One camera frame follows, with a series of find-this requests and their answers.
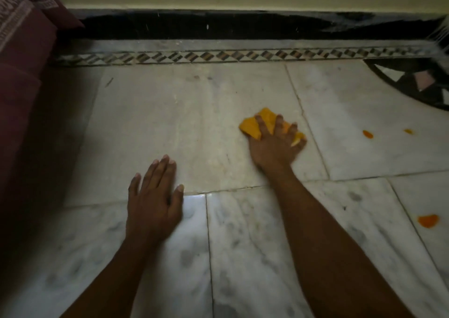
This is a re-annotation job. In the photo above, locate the white patterned sofa cover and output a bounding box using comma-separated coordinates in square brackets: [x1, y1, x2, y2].
[0, 0, 59, 54]

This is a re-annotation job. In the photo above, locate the person's left hand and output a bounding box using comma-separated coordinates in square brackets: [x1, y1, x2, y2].
[126, 154, 185, 241]

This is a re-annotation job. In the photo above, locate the maroon sofa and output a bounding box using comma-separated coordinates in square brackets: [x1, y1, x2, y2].
[0, 0, 86, 269]

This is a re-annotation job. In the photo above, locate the large orange spill spot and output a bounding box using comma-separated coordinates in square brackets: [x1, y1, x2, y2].
[417, 214, 440, 229]

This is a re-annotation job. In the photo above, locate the person's left forearm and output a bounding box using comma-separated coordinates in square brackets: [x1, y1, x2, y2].
[59, 233, 177, 318]

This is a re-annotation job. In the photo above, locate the yellow cleaning cloth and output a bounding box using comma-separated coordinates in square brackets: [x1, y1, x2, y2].
[239, 108, 306, 147]

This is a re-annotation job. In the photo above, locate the white fringed fabric edge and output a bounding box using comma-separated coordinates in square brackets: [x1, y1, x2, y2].
[426, 13, 449, 60]

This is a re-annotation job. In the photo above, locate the person's right hand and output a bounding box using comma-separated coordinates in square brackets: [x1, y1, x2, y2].
[247, 114, 307, 177]

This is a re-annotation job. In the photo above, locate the person's right forearm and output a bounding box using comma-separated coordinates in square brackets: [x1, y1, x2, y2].
[262, 169, 415, 318]

